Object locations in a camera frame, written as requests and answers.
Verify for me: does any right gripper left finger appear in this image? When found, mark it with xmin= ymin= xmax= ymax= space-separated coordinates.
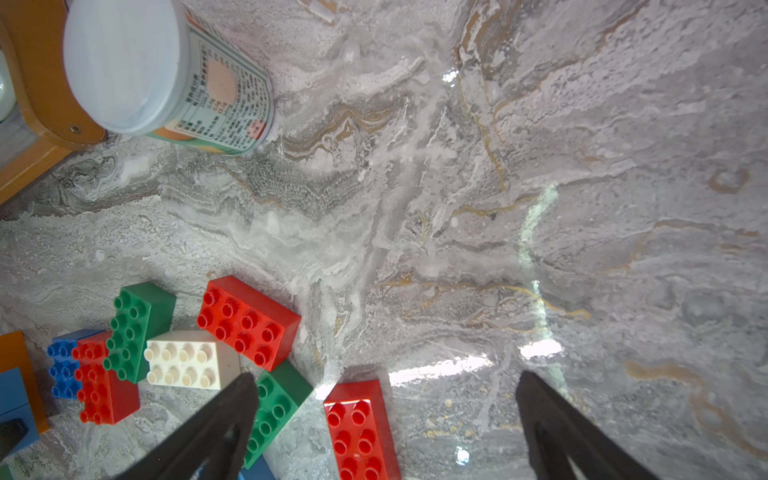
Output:
xmin=119 ymin=372 xmax=259 ymax=479

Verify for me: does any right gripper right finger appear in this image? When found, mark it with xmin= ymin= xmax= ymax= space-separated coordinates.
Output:
xmin=515 ymin=370 xmax=656 ymax=479

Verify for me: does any orange brick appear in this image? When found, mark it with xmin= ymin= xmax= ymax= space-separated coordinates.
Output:
xmin=0 ymin=330 xmax=51 ymax=434

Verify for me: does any light blue brick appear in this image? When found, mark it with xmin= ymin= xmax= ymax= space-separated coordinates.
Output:
xmin=0 ymin=368 xmax=40 ymax=460
xmin=238 ymin=457 xmax=275 ymax=480

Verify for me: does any green brick lower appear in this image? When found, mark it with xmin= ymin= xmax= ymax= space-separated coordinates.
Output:
xmin=243 ymin=361 xmax=313 ymax=469

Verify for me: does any green brick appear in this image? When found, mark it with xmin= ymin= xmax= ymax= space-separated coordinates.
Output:
xmin=103 ymin=282 xmax=176 ymax=384
xmin=243 ymin=361 xmax=313 ymax=469

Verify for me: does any white brick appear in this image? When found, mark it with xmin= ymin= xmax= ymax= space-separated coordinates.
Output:
xmin=144 ymin=330 xmax=241 ymax=390

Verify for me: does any red brick centre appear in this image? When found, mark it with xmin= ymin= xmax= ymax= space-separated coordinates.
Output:
xmin=72 ymin=331 xmax=140 ymax=425

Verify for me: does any red brick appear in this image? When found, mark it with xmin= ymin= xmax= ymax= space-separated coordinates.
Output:
xmin=197 ymin=276 xmax=302 ymax=372
xmin=72 ymin=331 xmax=140 ymax=425
xmin=323 ymin=380 xmax=401 ymax=480

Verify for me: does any red brick upper right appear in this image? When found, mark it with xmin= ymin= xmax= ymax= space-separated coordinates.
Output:
xmin=197 ymin=276 xmax=302 ymax=372

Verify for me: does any red brick far right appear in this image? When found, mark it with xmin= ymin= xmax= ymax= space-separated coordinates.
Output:
xmin=323 ymin=380 xmax=401 ymax=480

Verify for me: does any green brick upper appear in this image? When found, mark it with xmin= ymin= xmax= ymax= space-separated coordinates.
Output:
xmin=103 ymin=282 xmax=176 ymax=384

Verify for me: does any dark blue brick upper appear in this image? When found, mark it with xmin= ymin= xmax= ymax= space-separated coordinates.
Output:
xmin=46 ymin=329 xmax=111 ymax=400

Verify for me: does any wooden three-tier shelf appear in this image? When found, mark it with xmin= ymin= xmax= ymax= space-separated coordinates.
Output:
xmin=1 ymin=1 xmax=107 ymax=202

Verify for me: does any white lid green can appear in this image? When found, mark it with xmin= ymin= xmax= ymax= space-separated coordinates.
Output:
xmin=63 ymin=0 xmax=275 ymax=156

